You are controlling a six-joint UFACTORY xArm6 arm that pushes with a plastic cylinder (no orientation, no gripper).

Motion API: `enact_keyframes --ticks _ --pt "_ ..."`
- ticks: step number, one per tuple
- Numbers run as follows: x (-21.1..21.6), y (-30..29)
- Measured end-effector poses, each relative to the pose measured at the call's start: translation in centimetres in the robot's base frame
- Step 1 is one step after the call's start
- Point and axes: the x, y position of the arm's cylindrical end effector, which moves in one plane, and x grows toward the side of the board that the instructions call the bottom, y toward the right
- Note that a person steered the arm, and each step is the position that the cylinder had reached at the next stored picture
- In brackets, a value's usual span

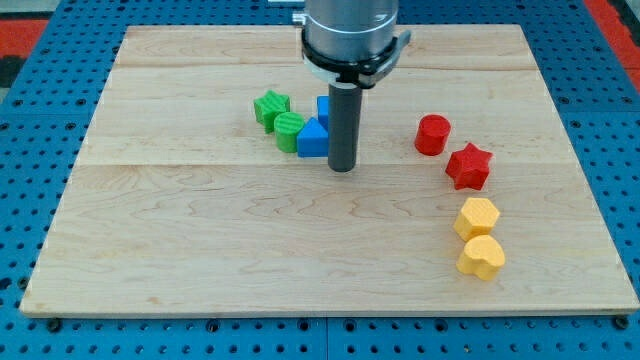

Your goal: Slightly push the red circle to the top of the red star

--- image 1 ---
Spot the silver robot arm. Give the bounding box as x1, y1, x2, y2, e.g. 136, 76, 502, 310
301, 0, 411, 90

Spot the green star block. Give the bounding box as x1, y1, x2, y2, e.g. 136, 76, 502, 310
253, 90, 290, 133

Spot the red star block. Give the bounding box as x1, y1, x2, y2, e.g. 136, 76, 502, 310
445, 143, 493, 190

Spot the blue triangle block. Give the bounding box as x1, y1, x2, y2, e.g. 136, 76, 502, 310
296, 118, 329, 158

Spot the green cylinder block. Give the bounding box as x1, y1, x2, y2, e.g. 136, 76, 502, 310
274, 112, 305, 153

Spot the blue cube block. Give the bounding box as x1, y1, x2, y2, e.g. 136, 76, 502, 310
316, 95, 329, 131

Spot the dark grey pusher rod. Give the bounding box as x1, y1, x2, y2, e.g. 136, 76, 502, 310
328, 85, 362, 172

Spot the red cylinder block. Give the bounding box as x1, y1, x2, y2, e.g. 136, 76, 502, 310
414, 114, 451, 156

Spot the wooden board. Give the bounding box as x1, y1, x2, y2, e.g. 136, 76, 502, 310
20, 25, 639, 318

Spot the yellow hexagon block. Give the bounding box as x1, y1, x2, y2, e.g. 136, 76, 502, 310
453, 197, 501, 242

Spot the yellow heart block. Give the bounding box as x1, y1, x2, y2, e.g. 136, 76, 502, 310
456, 235, 506, 281

